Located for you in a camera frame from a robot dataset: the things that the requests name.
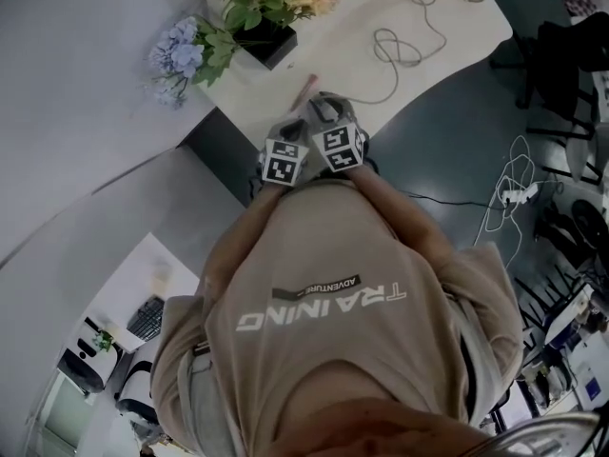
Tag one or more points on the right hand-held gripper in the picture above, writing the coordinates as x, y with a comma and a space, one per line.
340, 145

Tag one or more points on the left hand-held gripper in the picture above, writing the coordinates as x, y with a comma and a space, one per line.
283, 160

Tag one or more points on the person's left forearm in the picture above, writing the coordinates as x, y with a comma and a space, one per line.
266, 203

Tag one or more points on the person's right forearm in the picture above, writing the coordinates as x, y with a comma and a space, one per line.
395, 207

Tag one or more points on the white floor power strip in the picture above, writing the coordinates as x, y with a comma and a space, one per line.
521, 193

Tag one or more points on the pink stick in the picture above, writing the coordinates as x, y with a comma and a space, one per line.
304, 91

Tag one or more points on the black pot with artificial flowers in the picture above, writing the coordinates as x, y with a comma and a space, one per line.
266, 45

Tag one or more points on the cream ornate dressing table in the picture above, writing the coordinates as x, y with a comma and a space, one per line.
452, 31

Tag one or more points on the white desk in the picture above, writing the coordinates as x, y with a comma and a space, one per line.
138, 274

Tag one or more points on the person's beige printed t-shirt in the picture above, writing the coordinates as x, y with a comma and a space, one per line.
333, 341

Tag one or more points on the black office chair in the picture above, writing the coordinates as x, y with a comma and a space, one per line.
552, 50

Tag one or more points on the black keyboard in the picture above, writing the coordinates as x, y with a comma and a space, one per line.
145, 317

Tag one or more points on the grey chair with black legs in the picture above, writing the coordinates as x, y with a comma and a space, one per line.
584, 152

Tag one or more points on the small green potted plant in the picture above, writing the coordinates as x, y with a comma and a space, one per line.
103, 341

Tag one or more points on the white black rounded robot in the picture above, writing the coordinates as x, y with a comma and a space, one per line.
85, 367
138, 388

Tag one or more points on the grey head mount rim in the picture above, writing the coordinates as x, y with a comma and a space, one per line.
547, 433

